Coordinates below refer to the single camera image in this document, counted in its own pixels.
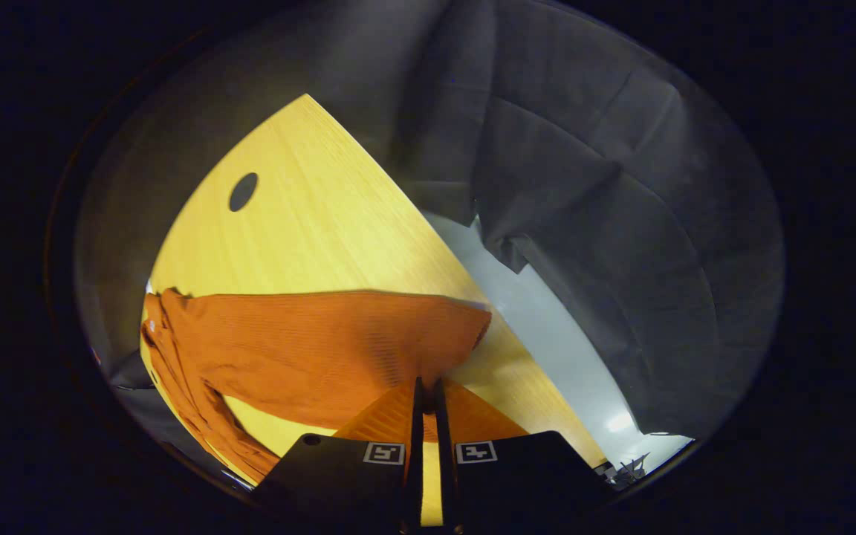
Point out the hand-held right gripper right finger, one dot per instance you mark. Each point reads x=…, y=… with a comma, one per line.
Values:
x=449, y=483

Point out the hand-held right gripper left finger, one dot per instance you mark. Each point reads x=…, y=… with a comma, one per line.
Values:
x=415, y=475

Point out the black backdrop cloth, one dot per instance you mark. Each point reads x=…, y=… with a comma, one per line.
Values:
x=621, y=223

